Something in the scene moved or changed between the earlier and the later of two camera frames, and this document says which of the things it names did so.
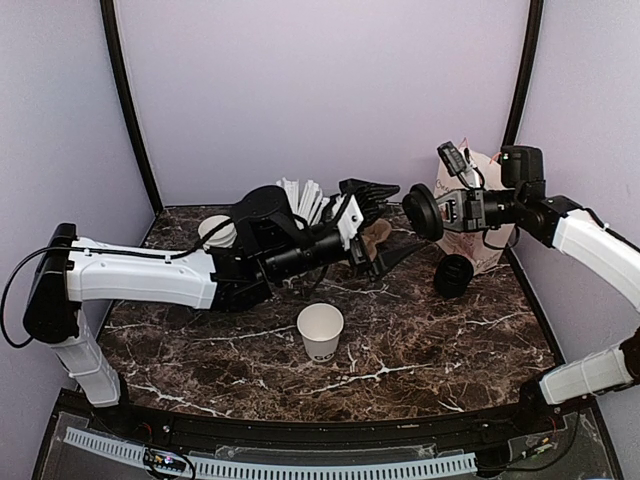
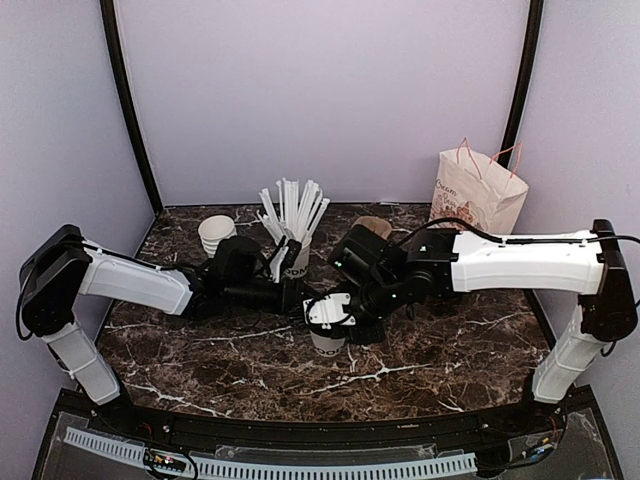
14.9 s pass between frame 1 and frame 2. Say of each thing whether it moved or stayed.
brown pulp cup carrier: stayed
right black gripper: moved
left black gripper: moved
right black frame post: stayed
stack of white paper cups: stayed
